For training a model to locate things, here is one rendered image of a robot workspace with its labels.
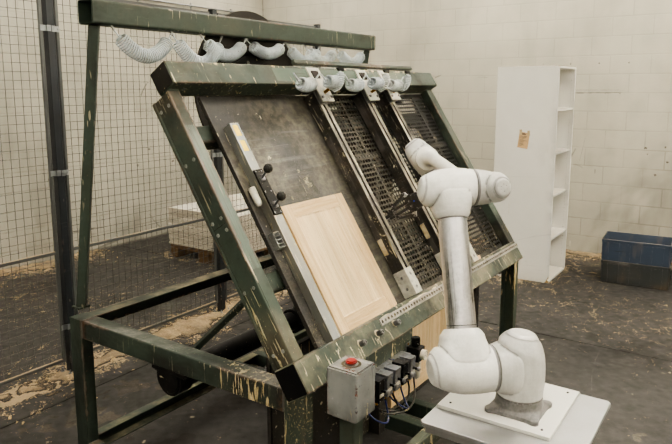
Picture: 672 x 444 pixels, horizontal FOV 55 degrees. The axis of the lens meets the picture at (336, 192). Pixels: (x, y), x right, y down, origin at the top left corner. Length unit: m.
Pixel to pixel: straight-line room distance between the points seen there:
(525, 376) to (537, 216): 4.24
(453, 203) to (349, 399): 0.74
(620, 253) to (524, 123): 1.53
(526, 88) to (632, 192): 1.94
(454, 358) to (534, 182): 4.34
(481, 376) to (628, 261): 4.59
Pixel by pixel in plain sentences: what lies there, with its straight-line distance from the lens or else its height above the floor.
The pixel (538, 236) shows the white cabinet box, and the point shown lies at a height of 0.45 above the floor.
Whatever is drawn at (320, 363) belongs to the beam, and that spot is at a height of 0.87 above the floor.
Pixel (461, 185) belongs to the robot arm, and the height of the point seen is 1.51.
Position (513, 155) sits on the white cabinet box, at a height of 1.21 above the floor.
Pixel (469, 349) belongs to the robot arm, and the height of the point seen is 1.01.
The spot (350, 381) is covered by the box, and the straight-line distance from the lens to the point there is 2.16.
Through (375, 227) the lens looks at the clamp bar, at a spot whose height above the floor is 1.20.
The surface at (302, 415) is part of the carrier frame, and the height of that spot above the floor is 0.72.
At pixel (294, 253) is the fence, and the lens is 2.50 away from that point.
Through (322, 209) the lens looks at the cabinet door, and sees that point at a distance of 2.78.
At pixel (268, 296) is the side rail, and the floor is 1.11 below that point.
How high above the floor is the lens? 1.83
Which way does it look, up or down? 9 degrees down
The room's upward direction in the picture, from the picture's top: straight up
